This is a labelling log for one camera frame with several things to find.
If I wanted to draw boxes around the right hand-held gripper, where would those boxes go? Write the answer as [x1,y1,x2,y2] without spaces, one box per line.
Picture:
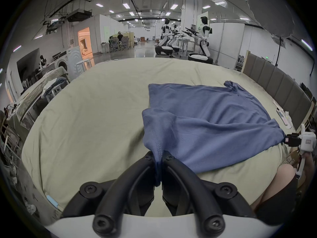
[284,124,317,180]

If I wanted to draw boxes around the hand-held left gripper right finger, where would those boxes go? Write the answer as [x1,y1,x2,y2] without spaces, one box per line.
[161,151,257,236]

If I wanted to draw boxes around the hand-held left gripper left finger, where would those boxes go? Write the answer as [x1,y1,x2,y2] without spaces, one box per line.
[61,151,156,236]

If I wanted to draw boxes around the blue shirt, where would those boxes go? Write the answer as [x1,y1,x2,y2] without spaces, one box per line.
[142,81,286,186]

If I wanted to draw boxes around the person's right hand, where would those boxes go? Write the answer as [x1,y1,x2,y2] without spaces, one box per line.
[304,151,317,180]

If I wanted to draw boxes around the white phone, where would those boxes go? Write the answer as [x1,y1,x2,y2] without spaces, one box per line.
[276,109,293,130]

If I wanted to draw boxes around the person's legs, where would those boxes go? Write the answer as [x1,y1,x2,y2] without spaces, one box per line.
[251,164,301,226]

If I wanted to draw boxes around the grey padded headboard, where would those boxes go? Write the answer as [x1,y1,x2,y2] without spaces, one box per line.
[243,52,314,131]

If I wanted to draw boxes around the bed with pale green sheet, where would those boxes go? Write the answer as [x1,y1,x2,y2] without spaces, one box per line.
[21,57,298,219]

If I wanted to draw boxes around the table with piled clothes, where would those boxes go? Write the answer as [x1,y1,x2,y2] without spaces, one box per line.
[5,67,70,143]

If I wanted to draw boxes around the photo umbrella on stand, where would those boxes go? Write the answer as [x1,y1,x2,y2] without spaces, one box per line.
[246,0,301,67]

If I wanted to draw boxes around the white washing machine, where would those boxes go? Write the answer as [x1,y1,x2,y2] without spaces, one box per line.
[53,46,85,81]

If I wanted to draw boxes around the group of people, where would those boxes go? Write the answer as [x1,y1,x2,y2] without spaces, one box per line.
[108,31,131,52]

